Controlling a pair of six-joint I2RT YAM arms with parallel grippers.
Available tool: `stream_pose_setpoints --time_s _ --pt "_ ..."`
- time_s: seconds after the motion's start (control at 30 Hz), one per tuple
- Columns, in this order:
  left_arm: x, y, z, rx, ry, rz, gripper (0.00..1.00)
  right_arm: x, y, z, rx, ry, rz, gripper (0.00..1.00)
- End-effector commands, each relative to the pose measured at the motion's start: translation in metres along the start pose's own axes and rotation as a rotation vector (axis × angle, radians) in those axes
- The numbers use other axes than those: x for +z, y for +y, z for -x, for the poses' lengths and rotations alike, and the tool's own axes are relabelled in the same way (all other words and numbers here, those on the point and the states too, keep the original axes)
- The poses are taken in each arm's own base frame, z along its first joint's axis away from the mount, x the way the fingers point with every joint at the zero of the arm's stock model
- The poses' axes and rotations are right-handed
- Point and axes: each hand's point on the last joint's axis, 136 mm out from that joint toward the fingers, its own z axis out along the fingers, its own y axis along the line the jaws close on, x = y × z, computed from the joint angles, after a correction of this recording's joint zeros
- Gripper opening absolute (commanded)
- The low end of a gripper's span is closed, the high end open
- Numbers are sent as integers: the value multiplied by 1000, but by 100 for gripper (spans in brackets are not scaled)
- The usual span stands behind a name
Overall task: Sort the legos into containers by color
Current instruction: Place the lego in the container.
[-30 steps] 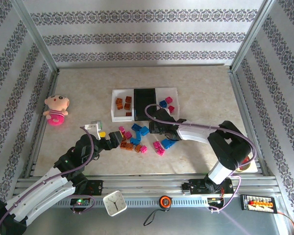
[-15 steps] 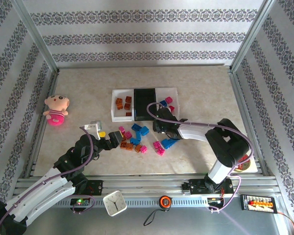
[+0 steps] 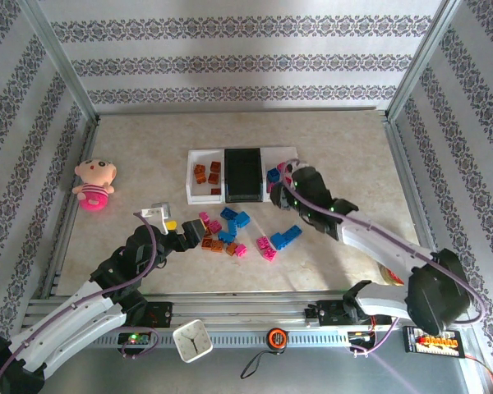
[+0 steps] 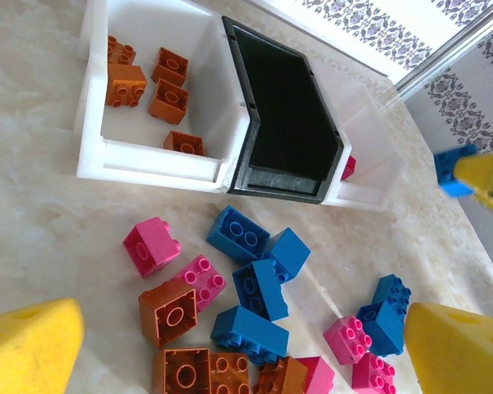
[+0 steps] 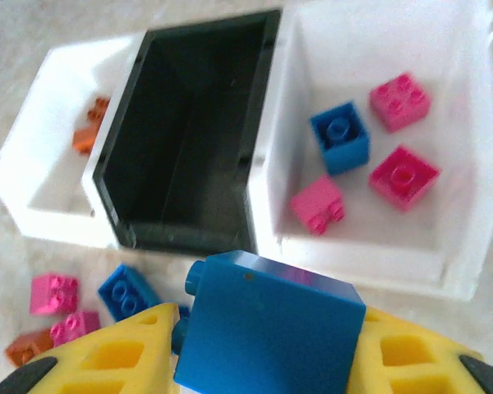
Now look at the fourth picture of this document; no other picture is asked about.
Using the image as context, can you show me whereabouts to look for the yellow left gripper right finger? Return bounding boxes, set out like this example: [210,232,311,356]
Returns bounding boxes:
[402,302,493,394]

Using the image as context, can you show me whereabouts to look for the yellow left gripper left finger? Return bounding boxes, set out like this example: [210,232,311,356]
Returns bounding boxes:
[0,298,85,394]

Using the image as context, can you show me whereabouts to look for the blue lego brick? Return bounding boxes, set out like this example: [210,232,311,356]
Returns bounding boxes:
[232,259,291,322]
[265,227,312,284]
[371,273,412,309]
[433,143,480,199]
[205,204,271,266]
[355,301,408,357]
[210,305,291,366]

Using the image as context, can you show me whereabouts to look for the pink lego brick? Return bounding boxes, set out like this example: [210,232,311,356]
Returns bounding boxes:
[322,314,373,366]
[295,355,336,394]
[173,254,228,313]
[351,351,397,394]
[340,155,357,181]
[122,217,181,279]

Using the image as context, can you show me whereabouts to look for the orange lego brick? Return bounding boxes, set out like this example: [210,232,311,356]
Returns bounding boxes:
[150,47,189,88]
[152,347,213,394]
[163,130,206,157]
[148,77,189,125]
[106,35,137,66]
[209,351,251,394]
[138,278,198,350]
[252,356,309,394]
[104,64,148,108]

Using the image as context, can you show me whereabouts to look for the white plastic bin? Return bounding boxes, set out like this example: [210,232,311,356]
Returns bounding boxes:
[72,0,247,195]
[303,40,404,213]

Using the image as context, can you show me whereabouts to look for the black plastic bin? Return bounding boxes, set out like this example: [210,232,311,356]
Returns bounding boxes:
[220,15,352,206]

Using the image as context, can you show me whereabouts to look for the aluminium frame corner post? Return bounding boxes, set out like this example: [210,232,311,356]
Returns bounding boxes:
[394,0,493,99]

